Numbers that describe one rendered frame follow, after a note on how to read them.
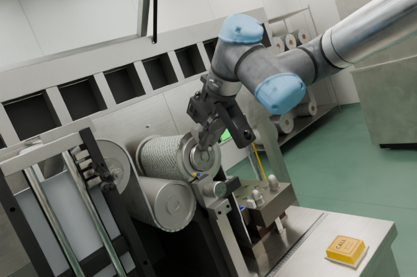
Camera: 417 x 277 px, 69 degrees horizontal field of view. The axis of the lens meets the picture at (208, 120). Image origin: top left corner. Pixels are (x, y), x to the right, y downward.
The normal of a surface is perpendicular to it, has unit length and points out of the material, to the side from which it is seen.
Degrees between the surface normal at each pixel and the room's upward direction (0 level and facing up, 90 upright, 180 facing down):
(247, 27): 50
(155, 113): 90
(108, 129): 90
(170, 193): 90
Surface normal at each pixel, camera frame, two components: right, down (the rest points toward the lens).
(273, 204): 0.59, -0.10
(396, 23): -0.63, 0.68
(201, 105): 0.23, -0.66
